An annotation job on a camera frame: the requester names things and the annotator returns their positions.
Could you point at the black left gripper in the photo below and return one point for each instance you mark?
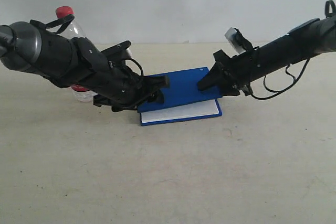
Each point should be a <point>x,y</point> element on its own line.
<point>125,87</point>

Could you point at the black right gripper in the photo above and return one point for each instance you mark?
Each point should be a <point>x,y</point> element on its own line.
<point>230,75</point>

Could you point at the blue book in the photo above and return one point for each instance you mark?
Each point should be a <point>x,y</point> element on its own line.
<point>182,100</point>

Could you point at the clear red-capped water bottle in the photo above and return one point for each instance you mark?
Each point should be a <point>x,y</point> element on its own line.
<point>74,30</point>

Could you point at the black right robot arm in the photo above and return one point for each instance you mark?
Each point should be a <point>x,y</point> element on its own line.
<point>310,39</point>

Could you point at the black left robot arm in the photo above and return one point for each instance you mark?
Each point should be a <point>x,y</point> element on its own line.
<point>29,47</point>

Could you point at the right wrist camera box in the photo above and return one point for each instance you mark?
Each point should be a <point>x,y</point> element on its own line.
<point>238,41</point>

